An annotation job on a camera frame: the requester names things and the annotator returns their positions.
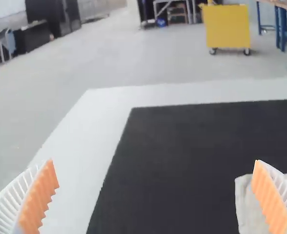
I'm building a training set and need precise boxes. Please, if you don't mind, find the black mat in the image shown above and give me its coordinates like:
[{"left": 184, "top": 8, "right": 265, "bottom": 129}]
[{"left": 86, "top": 99, "right": 287, "bottom": 234}]

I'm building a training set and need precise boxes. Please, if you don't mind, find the grey metal frame table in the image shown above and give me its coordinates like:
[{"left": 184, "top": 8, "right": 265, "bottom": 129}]
[{"left": 140, "top": 0, "right": 198, "bottom": 27}]

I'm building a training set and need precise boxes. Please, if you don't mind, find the yellow wheeled cart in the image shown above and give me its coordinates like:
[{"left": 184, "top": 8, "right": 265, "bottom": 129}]
[{"left": 202, "top": 4, "right": 251, "bottom": 56}]

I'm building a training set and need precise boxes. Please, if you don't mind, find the black partition panel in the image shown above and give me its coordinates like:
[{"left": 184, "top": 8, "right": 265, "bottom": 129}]
[{"left": 136, "top": 0, "right": 156, "bottom": 24}]

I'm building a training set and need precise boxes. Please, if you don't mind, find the blue workbench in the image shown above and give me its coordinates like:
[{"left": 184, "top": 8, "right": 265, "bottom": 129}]
[{"left": 255, "top": 0, "right": 287, "bottom": 52}]

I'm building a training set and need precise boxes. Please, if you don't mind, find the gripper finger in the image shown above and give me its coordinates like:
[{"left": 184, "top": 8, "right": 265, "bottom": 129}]
[
  {"left": 0, "top": 159, "right": 60, "bottom": 234},
  {"left": 251, "top": 159, "right": 287, "bottom": 234}
]

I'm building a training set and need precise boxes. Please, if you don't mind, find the tall black cabinet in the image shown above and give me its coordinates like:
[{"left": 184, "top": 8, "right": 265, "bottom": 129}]
[{"left": 25, "top": 0, "right": 82, "bottom": 39}]

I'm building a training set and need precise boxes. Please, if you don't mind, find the pale towel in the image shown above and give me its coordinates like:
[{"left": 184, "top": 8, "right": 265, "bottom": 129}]
[{"left": 234, "top": 172, "right": 287, "bottom": 234}]

